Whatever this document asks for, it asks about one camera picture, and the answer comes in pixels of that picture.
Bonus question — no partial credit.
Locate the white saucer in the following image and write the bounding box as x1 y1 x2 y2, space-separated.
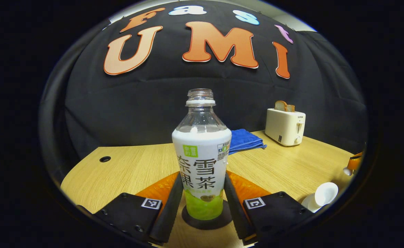
301 193 323 213

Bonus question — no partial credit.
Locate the clear water bottle green label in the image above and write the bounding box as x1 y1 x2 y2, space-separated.
172 88 232 221

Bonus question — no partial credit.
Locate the white teacup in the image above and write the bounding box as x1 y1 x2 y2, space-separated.
314 182 339 207

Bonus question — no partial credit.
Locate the blue folded towel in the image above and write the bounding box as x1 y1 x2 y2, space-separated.
228 129 267 155

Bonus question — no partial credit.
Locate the black backdrop cloth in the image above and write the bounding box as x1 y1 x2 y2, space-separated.
39 3 369 179

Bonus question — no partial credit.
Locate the cream toaster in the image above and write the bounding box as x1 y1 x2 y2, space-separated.
265 108 306 147

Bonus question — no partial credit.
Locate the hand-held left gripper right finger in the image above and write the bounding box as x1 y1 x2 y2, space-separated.
224 170 314 246

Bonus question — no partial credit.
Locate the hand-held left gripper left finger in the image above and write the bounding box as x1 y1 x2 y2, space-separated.
92 171 184 246

